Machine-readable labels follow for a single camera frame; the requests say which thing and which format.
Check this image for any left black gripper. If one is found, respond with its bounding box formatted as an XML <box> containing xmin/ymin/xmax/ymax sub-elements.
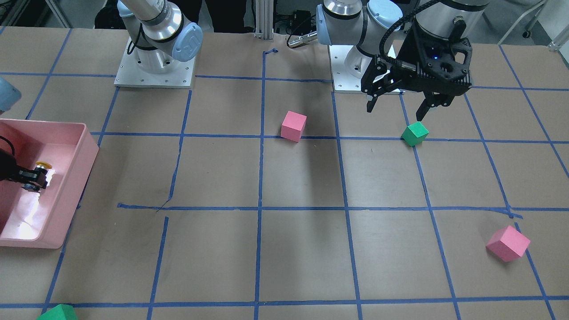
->
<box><xmin>361</xmin><ymin>34</ymin><xmax>472</xmax><ymax>121</ymax></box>

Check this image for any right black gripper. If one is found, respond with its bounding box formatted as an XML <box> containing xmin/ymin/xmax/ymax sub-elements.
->
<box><xmin>0</xmin><ymin>149</ymin><xmax>48</xmax><ymax>188</ymax></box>

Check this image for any yellow push button switch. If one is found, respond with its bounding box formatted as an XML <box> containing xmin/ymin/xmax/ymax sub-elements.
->
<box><xmin>35</xmin><ymin>161</ymin><xmax>52</xmax><ymax>176</ymax></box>

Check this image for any pink cube near left arm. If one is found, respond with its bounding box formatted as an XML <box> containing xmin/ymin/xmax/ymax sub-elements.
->
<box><xmin>486</xmin><ymin>225</ymin><xmax>531</xmax><ymax>263</ymax></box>

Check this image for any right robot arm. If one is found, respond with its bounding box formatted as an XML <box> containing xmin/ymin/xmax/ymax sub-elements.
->
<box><xmin>0</xmin><ymin>0</ymin><xmax>203</xmax><ymax>192</ymax></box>

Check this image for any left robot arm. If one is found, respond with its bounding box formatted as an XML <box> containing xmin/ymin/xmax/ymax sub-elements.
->
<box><xmin>316</xmin><ymin>0</ymin><xmax>489</xmax><ymax>121</ymax></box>

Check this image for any green cube centre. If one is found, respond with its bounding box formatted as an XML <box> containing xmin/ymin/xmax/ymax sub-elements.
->
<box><xmin>401</xmin><ymin>121</ymin><xmax>429</xmax><ymax>147</ymax></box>

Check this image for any pink plastic bin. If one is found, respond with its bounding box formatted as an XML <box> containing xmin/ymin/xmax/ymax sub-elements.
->
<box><xmin>0</xmin><ymin>118</ymin><xmax>98</xmax><ymax>248</ymax></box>

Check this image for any pink cube centre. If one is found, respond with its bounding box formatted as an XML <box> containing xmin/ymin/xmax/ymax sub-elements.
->
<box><xmin>280</xmin><ymin>111</ymin><xmax>307</xmax><ymax>143</ymax></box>

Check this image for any green cube near bin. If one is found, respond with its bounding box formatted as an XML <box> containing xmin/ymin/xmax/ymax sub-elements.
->
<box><xmin>37</xmin><ymin>304</ymin><xmax>78</xmax><ymax>320</ymax></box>

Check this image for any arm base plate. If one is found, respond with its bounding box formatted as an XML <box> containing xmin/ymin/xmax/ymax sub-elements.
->
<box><xmin>329</xmin><ymin>45</ymin><xmax>371</xmax><ymax>94</ymax></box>
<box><xmin>114</xmin><ymin>47</ymin><xmax>196</xmax><ymax>89</ymax></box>

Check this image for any aluminium frame post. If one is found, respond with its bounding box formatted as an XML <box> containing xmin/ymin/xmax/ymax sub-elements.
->
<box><xmin>252</xmin><ymin>0</ymin><xmax>274</xmax><ymax>42</ymax></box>

